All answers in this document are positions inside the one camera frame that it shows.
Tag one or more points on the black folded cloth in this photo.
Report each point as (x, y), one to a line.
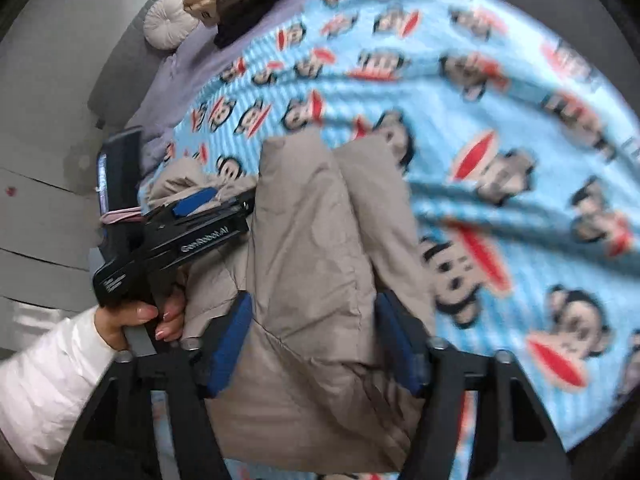
(255, 17)

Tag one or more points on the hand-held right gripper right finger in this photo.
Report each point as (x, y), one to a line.
(395, 345)

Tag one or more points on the person's left forearm white sleeve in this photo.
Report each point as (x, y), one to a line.
(45, 385)

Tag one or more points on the round cream cushion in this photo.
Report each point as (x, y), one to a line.
(167, 22)

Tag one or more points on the blue monkey print blanket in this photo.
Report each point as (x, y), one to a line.
(475, 135)

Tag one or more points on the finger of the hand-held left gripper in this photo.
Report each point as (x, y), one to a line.
(194, 202)
(235, 202)

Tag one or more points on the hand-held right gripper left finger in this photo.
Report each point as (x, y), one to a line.
(230, 345)

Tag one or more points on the beige quilted down jacket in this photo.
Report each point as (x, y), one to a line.
(310, 285)

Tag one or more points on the grey bed headboard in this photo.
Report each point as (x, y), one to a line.
(120, 80)

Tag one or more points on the person's left hand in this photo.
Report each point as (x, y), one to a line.
(135, 317)

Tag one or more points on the purple grey quilt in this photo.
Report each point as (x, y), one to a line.
(185, 75)

